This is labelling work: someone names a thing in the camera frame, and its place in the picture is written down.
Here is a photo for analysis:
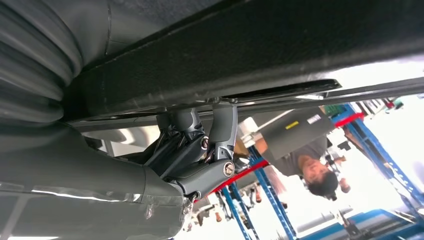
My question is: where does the person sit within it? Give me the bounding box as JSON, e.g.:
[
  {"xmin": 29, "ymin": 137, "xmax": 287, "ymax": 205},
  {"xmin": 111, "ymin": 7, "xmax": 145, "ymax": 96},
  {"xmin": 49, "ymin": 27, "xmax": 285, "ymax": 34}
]
[{"xmin": 255, "ymin": 135, "xmax": 352, "ymax": 202}]

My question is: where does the red barrier belt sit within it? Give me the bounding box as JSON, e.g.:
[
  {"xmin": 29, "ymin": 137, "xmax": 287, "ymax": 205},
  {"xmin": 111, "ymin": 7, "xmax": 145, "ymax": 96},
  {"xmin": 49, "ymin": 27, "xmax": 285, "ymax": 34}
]
[{"xmin": 193, "ymin": 111, "xmax": 365, "ymax": 204}]

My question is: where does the blue metal shelf rack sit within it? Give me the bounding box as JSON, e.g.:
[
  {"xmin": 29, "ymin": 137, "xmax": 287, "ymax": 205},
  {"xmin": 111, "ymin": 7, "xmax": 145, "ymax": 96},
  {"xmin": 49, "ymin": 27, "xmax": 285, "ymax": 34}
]
[{"xmin": 220, "ymin": 103, "xmax": 424, "ymax": 240}]

